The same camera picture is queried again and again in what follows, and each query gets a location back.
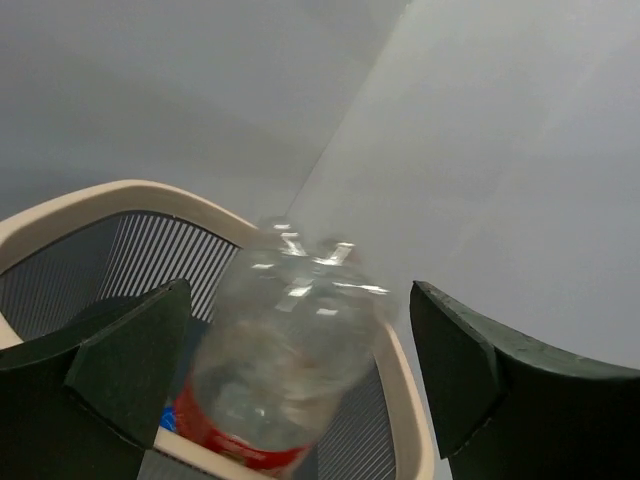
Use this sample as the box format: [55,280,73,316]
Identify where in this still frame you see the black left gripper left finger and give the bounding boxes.
[1,280,191,479]

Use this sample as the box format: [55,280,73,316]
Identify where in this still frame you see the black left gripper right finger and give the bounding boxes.
[410,282,639,479]

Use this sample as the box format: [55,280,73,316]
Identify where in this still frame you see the clear bottle red cap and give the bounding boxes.
[173,217,394,478]

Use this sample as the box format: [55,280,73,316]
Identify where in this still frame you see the clear bottle blue label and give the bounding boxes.
[159,405,177,433]

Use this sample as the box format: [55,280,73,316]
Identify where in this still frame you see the grey mesh waste bin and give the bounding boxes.
[1,180,434,479]

